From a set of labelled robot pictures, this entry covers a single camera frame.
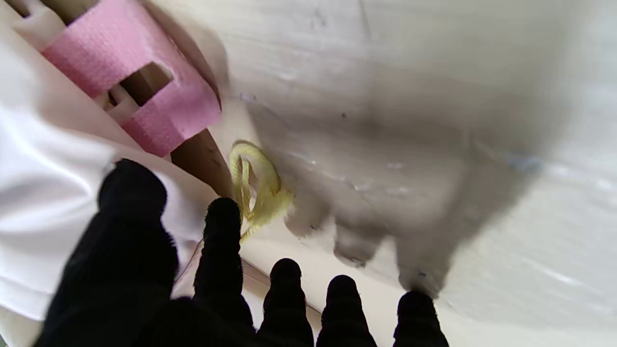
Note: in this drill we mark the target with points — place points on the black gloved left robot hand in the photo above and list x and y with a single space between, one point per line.
120 270

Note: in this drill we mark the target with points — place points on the pale pink backpack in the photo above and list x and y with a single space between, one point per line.
48 168

